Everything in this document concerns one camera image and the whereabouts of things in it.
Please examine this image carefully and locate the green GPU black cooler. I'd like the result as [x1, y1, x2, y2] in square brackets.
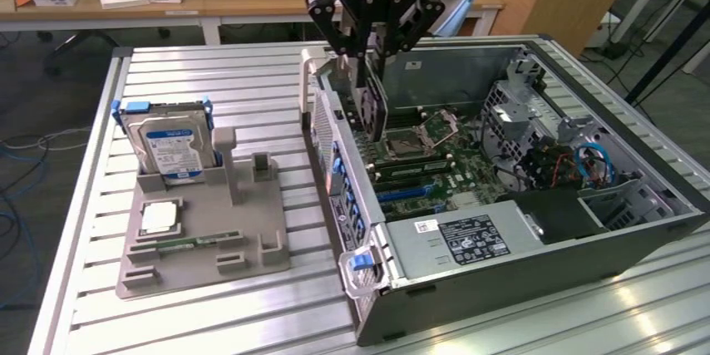
[332, 22, 391, 145]

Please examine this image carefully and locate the metal socket cover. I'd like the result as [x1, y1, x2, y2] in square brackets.
[416, 108, 463, 145]

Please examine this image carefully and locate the CPU socket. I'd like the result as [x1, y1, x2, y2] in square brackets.
[384, 126, 429, 161]

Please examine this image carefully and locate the metal disk bay cage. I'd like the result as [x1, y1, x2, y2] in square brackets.
[480, 55, 559, 156]

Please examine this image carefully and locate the white floor box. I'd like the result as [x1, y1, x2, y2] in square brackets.
[584, 12, 622, 52]

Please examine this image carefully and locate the RAM stick with label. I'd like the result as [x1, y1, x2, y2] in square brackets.
[380, 160, 451, 180]

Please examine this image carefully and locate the black expansion slot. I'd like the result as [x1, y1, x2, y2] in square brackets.
[373, 177, 424, 195]

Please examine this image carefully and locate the hard disk blue carrier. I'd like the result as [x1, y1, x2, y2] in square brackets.
[109, 96, 217, 185]

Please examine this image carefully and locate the blue expansion slot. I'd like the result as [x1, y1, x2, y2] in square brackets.
[375, 182, 437, 204]

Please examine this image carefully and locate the black stand pole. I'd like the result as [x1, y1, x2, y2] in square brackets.
[626, 0, 710, 106]

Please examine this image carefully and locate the silver chipset heat sink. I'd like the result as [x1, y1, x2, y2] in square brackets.
[451, 193, 483, 209]

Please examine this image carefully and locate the black chair base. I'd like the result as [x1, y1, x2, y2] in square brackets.
[36, 26, 121, 77]

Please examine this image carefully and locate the grey printed parts rack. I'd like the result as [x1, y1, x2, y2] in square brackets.
[113, 126, 292, 302]

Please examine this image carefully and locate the silver CPU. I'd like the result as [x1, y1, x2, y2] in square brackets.
[138, 203, 180, 234]

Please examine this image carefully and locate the grey power supply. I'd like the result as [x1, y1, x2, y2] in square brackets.
[384, 198, 549, 292]

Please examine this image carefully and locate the blue case latch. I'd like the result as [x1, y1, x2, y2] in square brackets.
[347, 252, 372, 274]

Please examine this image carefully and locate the bare green RAM stick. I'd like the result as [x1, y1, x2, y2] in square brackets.
[154, 234, 245, 250]

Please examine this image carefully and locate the black open PC case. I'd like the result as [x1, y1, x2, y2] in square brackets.
[297, 33, 710, 348]

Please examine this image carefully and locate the black cable bundle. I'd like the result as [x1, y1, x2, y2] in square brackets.
[520, 145, 581, 192]

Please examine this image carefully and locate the red wire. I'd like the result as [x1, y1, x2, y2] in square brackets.
[553, 154, 592, 186]

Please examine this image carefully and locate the blue wire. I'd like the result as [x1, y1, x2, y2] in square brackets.
[572, 141, 618, 188]

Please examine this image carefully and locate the white table frame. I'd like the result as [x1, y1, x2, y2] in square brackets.
[607, 0, 710, 76]

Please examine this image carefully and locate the white floor cable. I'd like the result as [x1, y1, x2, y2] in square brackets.
[0, 126, 89, 152]

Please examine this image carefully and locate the blue floor cable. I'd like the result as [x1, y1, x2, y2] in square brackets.
[0, 138, 49, 310]

